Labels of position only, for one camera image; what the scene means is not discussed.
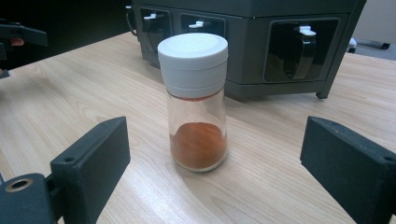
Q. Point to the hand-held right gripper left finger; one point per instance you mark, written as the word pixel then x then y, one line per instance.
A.
pixel 93 168

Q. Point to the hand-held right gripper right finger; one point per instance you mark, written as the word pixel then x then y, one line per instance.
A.
pixel 351 168

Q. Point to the red spice jar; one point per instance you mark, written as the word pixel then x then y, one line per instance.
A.
pixel 194 102

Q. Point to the black hook with white top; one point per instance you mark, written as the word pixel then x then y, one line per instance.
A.
pixel 130 23
pixel 303 53
pixel 199 25
pixel 153 18

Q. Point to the small white object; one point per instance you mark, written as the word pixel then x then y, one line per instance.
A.
pixel 352 45

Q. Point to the black caster wheel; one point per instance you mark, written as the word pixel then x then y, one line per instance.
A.
pixel 385 46

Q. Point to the dark grey corner rack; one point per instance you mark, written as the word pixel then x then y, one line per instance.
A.
pixel 246 62

